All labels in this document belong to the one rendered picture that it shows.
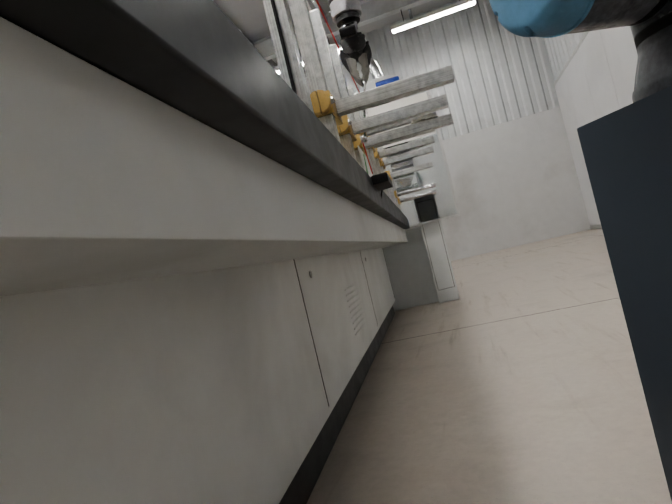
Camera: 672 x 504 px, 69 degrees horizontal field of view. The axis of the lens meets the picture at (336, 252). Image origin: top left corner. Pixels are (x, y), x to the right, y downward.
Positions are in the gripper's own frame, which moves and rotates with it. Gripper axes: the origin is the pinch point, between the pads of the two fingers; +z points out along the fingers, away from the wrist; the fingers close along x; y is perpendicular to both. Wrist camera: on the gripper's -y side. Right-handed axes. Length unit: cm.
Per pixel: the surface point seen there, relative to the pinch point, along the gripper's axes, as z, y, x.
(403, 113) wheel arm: 14.5, -8.4, -9.2
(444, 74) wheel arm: 15.2, -33.4, -19.3
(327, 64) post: -2.9, -12.5, 7.3
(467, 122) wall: -155, 868, -135
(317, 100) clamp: 14.8, -40.5, 7.9
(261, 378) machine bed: 67, -58, 28
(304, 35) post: -0.7, -37.6, 7.8
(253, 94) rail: 33, -103, 4
